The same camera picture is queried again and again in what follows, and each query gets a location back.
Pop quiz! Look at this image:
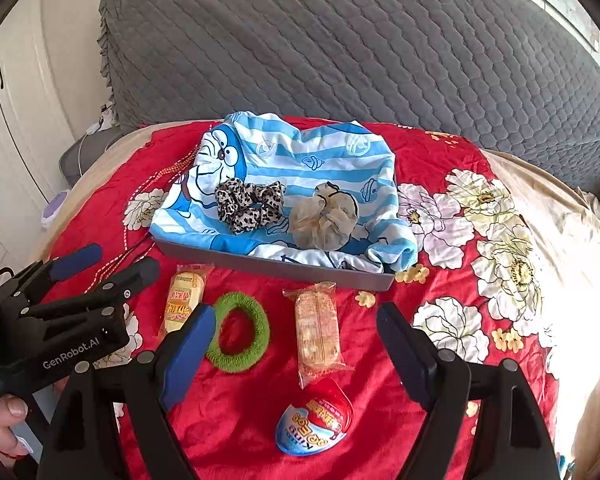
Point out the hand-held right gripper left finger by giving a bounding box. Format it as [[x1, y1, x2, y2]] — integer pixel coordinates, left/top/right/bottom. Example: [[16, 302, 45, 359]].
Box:
[[37, 304, 217, 480]]

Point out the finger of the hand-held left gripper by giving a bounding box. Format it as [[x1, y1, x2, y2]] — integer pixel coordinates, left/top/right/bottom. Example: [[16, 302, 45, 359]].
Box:
[[21, 257, 161, 333], [0, 243, 104, 307]]

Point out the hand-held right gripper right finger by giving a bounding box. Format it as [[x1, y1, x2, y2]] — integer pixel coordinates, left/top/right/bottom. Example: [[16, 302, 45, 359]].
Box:
[[376, 302, 563, 480]]

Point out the green fuzzy scrunchie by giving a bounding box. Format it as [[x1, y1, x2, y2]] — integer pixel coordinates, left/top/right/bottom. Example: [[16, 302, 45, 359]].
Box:
[[205, 291, 271, 374]]

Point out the egg-shaped chocolate toy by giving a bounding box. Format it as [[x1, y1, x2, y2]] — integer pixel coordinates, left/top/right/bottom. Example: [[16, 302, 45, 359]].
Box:
[[275, 377, 355, 457]]

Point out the person's left hand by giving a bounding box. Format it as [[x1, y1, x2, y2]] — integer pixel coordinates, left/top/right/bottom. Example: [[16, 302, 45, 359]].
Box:
[[0, 394, 32, 461]]

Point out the yellow snack packet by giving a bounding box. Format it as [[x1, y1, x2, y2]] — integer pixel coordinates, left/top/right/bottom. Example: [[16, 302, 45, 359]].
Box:
[[158, 263, 215, 341]]

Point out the purple white round device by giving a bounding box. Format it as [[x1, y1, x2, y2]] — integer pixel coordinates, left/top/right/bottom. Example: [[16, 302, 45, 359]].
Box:
[[41, 189, 72, 231]]

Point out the red floral blanket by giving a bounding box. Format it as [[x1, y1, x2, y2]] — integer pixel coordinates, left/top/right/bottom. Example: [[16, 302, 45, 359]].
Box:
[[40, 116, 561, 480]]

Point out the clear wrapped biscuit packet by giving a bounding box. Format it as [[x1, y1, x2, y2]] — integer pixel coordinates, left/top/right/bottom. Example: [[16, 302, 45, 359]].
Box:
[[282, 281, 355, 390]]

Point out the grey bedside table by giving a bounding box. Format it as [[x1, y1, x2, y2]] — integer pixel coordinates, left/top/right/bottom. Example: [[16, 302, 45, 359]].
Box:
[[60, 130, 126, 188]]

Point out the leopard print scrunchie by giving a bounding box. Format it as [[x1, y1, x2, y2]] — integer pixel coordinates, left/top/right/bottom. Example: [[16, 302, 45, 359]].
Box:
[[215, 177, 287, 236]]

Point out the white wardrobe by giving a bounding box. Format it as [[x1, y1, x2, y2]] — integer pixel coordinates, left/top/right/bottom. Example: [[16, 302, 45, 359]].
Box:
[[0, 0, 81, 261]]

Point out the beige mesh scrunchie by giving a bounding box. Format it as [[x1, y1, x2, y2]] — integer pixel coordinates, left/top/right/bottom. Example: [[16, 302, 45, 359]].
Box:
[[288, 183, 360, 251]]

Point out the blue striped cartoon cloth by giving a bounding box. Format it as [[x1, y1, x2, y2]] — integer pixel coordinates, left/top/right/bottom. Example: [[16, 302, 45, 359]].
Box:
[[150, 111, 420, 275]]

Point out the grey quilted headboard cover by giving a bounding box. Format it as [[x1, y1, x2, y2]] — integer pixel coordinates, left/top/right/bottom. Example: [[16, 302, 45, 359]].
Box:
[[97, 0, 600, 196]]

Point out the white cable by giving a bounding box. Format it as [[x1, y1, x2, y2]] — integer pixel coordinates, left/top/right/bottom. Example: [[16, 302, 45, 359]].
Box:
[[77, 120, 106, 176]]

